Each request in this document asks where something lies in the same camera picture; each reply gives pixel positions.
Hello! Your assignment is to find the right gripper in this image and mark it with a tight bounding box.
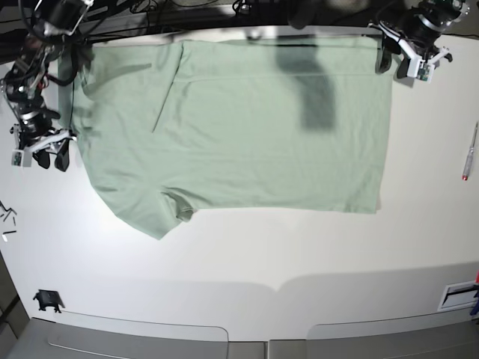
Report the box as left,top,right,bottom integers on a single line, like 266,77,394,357
10,109,76,172

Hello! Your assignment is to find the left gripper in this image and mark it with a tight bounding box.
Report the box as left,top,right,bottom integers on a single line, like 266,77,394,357
372,9,453,79

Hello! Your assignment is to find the light green T-shirt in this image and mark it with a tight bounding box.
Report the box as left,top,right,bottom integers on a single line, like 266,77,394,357
71,37,392,239

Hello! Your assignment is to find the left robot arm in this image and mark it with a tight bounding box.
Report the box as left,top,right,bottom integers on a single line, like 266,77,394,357
370,1,470,82

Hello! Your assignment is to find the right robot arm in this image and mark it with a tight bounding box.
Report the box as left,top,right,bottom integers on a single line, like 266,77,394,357
1,1,94,172

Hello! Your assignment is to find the small black white stick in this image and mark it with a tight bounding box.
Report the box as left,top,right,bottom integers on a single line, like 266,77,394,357
1,230,17,243

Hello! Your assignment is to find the black table clamp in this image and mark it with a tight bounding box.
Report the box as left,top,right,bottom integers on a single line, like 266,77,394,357
33,289,65,313

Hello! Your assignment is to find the grey chair left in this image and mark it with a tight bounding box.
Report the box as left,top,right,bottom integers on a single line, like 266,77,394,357
47,322,268,359

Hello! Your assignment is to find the grey chair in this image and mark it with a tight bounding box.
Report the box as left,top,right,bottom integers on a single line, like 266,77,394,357
47,322,268,359
267,310,478,358

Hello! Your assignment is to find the grey chair right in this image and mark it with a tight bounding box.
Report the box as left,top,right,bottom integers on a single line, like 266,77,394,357
267,310,478,358

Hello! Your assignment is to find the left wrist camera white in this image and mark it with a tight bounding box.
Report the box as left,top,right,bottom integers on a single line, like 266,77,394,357
406,58,436,83

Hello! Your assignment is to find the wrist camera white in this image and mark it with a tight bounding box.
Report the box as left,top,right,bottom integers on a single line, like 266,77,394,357
11,149,33,168
406,58,436,83

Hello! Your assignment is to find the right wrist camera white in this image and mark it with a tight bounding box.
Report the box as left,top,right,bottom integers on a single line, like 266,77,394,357
11,149,33,168

